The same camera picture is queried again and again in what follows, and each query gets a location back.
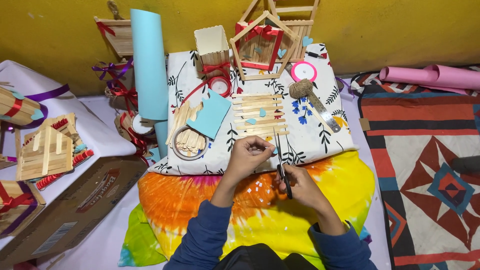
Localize person's right hand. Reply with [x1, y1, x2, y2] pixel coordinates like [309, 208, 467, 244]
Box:
[276, 164, 331, 215]

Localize person's left hand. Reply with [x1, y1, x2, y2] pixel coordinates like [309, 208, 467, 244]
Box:
[225, 135, 277, 185]

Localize black handled scissors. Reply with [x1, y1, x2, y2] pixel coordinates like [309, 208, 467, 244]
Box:
[272, 127, 293, 200]

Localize scattered white paper scraps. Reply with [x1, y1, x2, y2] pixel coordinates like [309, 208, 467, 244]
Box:
[245, 180, 290, 232]

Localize popsicle stick fence panel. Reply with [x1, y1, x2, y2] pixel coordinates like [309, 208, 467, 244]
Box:
[231, 92, 290, 138]

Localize floral print white cloth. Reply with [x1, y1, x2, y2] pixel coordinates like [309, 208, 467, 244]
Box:
[148, 43, 359, 176]

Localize blue paper sheet piece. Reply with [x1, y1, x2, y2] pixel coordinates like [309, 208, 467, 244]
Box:
[186, 89, 232, 140]

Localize single popsicle stick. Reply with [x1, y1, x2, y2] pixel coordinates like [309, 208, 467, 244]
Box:
[304, 100, 335, 135]

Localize brown twine ball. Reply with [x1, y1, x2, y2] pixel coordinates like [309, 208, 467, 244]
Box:
[288, 78, 314, 100]

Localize red ribbon spool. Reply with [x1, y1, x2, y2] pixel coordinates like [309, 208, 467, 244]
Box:
[181, 76, 233, 104]

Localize steel ruler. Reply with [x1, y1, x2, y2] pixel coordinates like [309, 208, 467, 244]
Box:
[284, 63, 342, 133]

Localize pile of loose popsicle sticks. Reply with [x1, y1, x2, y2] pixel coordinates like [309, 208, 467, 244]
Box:
[165, 100, 209, 157]

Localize clear tape roll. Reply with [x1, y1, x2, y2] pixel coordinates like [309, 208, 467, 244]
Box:
[171, 125, 210, 161]

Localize pink ribbon spool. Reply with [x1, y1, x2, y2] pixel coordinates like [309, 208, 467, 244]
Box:
[290, 61, 318, 83]

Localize tie-dye colourful cloth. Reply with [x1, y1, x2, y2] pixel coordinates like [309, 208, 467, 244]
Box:
[118, 150, 376, 270]

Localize cream popsicle stick box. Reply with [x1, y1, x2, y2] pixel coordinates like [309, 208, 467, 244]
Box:
[193, 25, 232, 78]

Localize round stick craft red ribbon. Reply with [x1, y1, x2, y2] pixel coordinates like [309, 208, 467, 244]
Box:
[114, 110, 159, 156]

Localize patterned geometric rug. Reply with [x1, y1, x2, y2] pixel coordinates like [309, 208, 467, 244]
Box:
[350, 70, 480, 270]

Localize light blue rolled paper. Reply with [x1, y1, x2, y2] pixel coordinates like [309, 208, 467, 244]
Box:
[130, 8, 169, 159]

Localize craft with red ribbon bow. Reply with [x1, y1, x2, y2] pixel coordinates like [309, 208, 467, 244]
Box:
[104, 85, 139, 112]

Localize craft with purple ribbon bow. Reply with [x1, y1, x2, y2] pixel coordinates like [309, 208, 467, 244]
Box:
[91, 57, 136, 91]

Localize pink rolled paper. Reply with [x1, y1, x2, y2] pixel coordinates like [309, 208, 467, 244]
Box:
[379, 64, 480, 95]

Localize white paper sheet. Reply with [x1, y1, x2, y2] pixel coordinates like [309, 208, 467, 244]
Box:
[0, 59, 137, 251]

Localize grey object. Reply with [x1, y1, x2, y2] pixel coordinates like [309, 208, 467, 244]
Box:
[449, 155, 480, 175]

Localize hanging popsicle stick basket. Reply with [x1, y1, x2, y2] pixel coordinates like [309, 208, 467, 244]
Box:
[93, 0, 134, 58]

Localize brown cardboard box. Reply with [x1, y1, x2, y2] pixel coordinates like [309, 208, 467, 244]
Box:
[0, 155, 149, 268]

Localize popsicle stick house red trim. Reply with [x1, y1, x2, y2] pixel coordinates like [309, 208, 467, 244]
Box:
[15, 112, 95, 191]

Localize purple ribbon strip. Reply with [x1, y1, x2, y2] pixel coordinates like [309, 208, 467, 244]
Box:
[24, 83, 71, 103]

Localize round popsicle stick holder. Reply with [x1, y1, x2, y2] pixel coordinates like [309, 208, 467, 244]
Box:
[0, 86, 49, 129]

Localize stick box with ribbons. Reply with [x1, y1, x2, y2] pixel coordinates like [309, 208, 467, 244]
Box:
[0, 179, 47, 238]

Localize pentagon popsicle stick house frame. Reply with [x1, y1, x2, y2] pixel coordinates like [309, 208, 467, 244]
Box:
[229, 10, 301, 82]

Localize tall popsicle stick frame craft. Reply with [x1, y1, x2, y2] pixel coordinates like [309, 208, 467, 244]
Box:
[240, 0, 320, 63]

